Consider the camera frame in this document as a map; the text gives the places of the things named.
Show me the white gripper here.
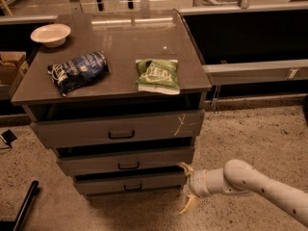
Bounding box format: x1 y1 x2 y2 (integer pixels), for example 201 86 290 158
178 162 211 215

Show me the grey bottom drawer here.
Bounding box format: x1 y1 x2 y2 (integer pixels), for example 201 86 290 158
75 170 186 195

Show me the grey drawer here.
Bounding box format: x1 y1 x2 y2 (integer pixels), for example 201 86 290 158
75 170 186 195
31 110 204 148
57 146 194 176

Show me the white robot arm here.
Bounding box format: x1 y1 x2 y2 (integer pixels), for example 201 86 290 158
178 159 308 226

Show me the grey middle drawer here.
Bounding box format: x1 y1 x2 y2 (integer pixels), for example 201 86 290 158
57 146 194 176

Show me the grey drawer cabinet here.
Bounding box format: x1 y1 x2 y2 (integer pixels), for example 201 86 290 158
12 11 211 186

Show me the grey top drawer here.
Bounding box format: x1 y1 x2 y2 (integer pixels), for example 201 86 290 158
31 110 204 148

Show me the green chip bag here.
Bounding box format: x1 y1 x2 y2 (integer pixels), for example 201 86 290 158
135 59 180 95

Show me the blue chip bag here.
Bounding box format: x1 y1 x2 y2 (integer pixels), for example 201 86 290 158
47 51 109 96

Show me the small black floor device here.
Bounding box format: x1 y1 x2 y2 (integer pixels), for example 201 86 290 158
0 130 17 148

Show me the black bar on floor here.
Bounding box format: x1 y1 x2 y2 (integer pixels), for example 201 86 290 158
0 180 39 231

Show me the white bowl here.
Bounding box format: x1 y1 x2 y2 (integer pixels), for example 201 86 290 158
30 24 71 48

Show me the cardboard box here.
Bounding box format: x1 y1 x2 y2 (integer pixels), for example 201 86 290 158
0 51 29 85

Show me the grey metal rail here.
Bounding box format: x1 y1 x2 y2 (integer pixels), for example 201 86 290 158
203 59 308 86

